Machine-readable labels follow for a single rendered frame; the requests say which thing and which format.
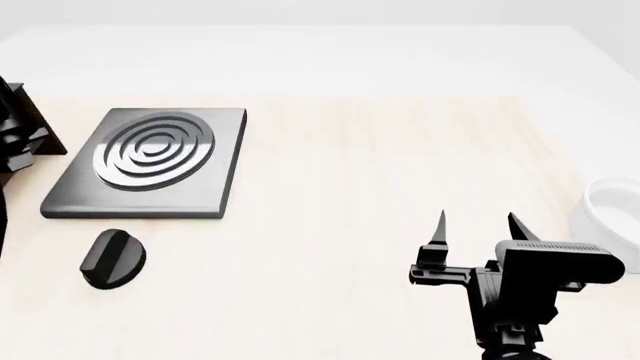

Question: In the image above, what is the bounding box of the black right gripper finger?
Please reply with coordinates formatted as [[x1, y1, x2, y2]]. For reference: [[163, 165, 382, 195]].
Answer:
[[418, 209, 450, 270], [507, 211, 540, 242]]

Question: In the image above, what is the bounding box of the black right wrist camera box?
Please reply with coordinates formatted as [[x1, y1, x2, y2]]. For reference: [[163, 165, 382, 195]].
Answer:
[[494, 239, 627, 294]]

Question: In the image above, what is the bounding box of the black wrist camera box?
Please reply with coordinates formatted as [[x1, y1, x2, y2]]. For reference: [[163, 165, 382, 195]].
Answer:
[[8, 82, 69, 156], [494, 239, 627, 294]]

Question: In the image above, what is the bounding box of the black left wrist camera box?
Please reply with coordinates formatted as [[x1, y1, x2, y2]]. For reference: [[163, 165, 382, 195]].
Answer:
[[8, 82, 69, 156]]

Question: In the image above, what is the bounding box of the black stove burner plate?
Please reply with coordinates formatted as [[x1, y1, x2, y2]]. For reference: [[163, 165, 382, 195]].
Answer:
[[39, 107, 248, 222]]

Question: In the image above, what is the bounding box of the black round stove knob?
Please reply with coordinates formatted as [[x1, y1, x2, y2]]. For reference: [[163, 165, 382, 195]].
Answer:
[[78, 228, 148, 291]]

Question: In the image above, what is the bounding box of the white round bowl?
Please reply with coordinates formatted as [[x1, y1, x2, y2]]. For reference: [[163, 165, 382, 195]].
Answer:
[[569, 176, 640, 261]]

